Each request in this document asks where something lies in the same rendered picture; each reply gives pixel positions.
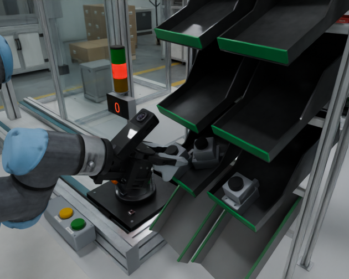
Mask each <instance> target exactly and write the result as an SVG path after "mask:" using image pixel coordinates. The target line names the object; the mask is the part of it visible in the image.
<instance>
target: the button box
mask: <svg viewBox="0 0 349 279"><path fill-rule="evenodd" d="M63 208H72V210H73V214H72V216H70V217H68V218H61V217H60V215H59V212H60V211H61V210H62V209H63ZM44 217H45V218H46V219H47V220H48V221H49V222H50V223H51V225H52V226H53V227H54V228H55V229H56V230H57V231H58V232H59V233H60V234H61V235H62V237H63V238H64V239H65V240H66V241H67V242H68V243H69V244H70V245H71V246H72V247H73V248H74V249H75V250H76V251H79V250H81V249H82V248H83V247H85V246H86V245H88V244H90V243H91V242H93V241H94V240H96V232H95V226H94V224H92V223H91V222H90V221H89V220H88V219H87V218H86V217H85V216H83V214H81V213H80V212H79V211H78V210H76V209H75V208H74V207H73V206H72V205H71V204H70V203H69V202H68V201H66V200H65V199H64V198H63V197H62V196H61V195H59V196H57V197H55V198H53V199H51V200H50V201H49V203H48V206H47V208H46V210H45V211H44ZM77 218H82V219H84V221H85V225H84V227H83V228H81V229H79V230H74V229H72V228H71V222H72V221H73V220H74V219H77Z"/></svg>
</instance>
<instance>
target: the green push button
mask: <svg viewBox="0 0 349 279"><path fill-rule="evenodd" d="M84 225H85V221H84V219H82V218H77V219H74V220H73V221H72V222H71V228H72V229H74V230H79V229H81V228H83V227H84Z"/></svg>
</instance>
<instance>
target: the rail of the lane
mask: <svg viewBox="0 0 349 279"><path fill-rule="evenodd" d="M59 195H61V196H62V197H63V198H64V199H65V200H66V201H68V202H69V203H70V204H71V205H72V206H73V207H74V208H75V209H76V210H78V211H79V212H80V213H81V214H83V216H85V217H86V218H87V219H88V220H89V221H90V222H91V223H92V224H94V226H95V232H96V240H94V241H93V243H94V244H95V245H96V246H97V247H98V248H99V249H100V250H101V251H102V252H104V253H105V254H106V255H107V256H108V257H109V258H110V259H111V260H112V261H113V262H114V263H115V264H116V265H118V267H119V268H120V269H122V270H123V272H124V273H125V274H127V275H128V276H129V275H131V274H132V273H133V272H134V271H136V270H137V269H138V268H139V267H140V256H139V248H138V242H137V241H135V240H134V239H133V238H132V237H131V236H130V235H128V234H127V233H125V232H124V231H123V230H122V229H121V228H120V227H118V226H117V225H116V224H115V223H113V222H112V221H111V215H110V214H109V213H108V212H107V211H106V210H104V209H103V208H102V207H98V210H97V208H95V207H94V206H93V205H92V204H90V203H89V202H88V201H87V200H86V199H84V198H83V197H82V196H81V195H80V194H78V193H77V192H76V191H75V190H74V189H72V188H71V187H70V186H68V185H67V184H66V183H65V182H64V181H62V180H61V179H60V178H59V179H58V181H57V183H56V185H55V188H54V190H53V192H52V194H51V197H50V199H49V200H51V199H53V198H55V197H57V196H59Z"/></svg>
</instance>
